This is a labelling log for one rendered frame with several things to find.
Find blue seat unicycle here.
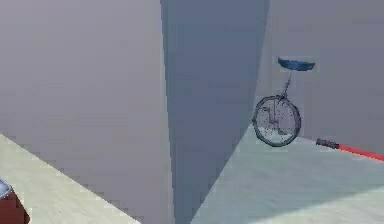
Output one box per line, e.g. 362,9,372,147
251,56,316,148

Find dark red bin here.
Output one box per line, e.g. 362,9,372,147
0,178,31,224

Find red toy sword grey handle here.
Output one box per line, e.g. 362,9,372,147
315,137,384,163

